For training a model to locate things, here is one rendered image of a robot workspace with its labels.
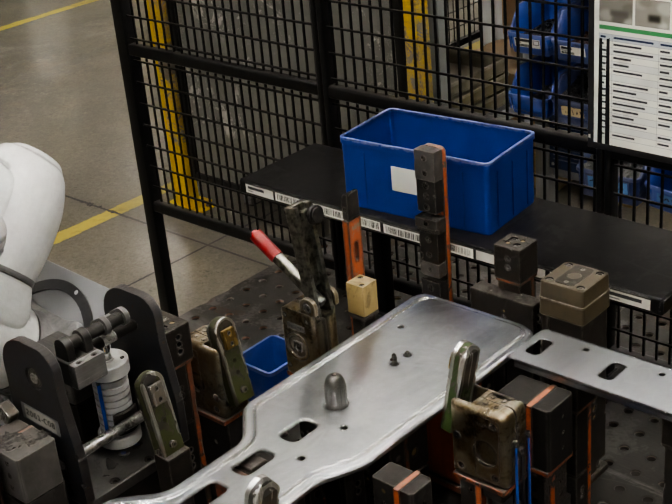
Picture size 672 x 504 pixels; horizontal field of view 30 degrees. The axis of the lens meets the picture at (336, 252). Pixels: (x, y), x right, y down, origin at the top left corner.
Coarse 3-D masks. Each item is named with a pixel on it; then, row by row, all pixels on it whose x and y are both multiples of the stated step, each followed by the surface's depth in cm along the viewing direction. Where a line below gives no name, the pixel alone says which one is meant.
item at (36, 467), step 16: (0, 432) 160; (16, 432) 159; (32, 432) 158; (48, 432) 158; (0, 448) 156; (16, 448) 155; (32, 448) 155; (48, 448) 156; (0, 464) 156; (16, 464) 153; (32, 464) 155; (48, 464) 157; (0, 480) 158; (16, 480) 155; (32, 480) 155; (48, 480) 157; (64, 480) 160; (16, 496) 157; (32, 496) 156; (48, 496) 158; (64, 496) 160
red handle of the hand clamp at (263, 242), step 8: (256, 232) 190; (256, 240) 190; (264, 240) 189; (264, 248) 189; (272, 248) 189; (272, 256) 189; (280, 256) 189; (280, 264) 188; (288, 264) 188; (288, 272) 188; (296, 272) 188; (296, 280) 187; (320, 296) 186; (320, 304) 186
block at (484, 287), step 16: (480, 288) 199; (496, 288) 199; (480, 304) 200; (496, 304) 198; (512, 304) 195; (528, 304) 193; (512, 320) 196; (528, 320) 194; (528, 352) 197; (512, 368) 201; (496, 384) 205
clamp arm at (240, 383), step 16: (224, 320) 175; (208, 336) 175; (224, 336) 174; (224, 352) 175; (240, 352) 177; (224, 368) 176; (240, 368) 177; (224, 384) 177; (240, 384) 177; (240, 400) 177
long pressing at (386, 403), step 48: (384, 336) 188; (432, 336) 187; (480, 336) 186; (528, 336) 185; (288, 384) 178; (384, 384) 176; (432, 384) 175; (336, 432) 166; (384, 432) 165; (192, 480) 159; (240, 480) 159; (288, 480) 158
